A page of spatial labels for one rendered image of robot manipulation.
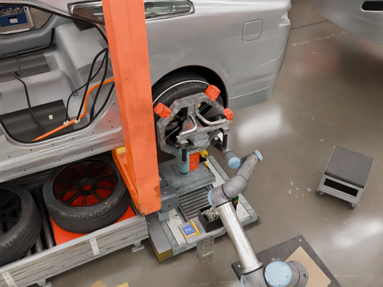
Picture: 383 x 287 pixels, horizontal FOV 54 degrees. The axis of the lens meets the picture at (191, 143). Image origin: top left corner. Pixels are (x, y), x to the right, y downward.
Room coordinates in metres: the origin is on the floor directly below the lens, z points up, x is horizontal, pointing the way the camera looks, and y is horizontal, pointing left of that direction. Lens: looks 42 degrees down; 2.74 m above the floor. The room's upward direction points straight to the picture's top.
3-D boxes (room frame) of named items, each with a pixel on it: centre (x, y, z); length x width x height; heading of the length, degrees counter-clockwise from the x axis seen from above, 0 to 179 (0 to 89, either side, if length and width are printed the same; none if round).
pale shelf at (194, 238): (1.65, -0.13, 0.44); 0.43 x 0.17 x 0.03; 116
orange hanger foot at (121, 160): (2.06, 0.47, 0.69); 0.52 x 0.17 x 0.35; 26
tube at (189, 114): (2.11, 0.04, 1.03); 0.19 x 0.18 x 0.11; 26
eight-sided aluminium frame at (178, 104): (2.27, 0.00, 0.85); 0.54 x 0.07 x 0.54; 116
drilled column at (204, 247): (1.63, -0.11, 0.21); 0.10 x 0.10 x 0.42; 26
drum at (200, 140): (2.20, -0.03, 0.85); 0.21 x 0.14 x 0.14; 26
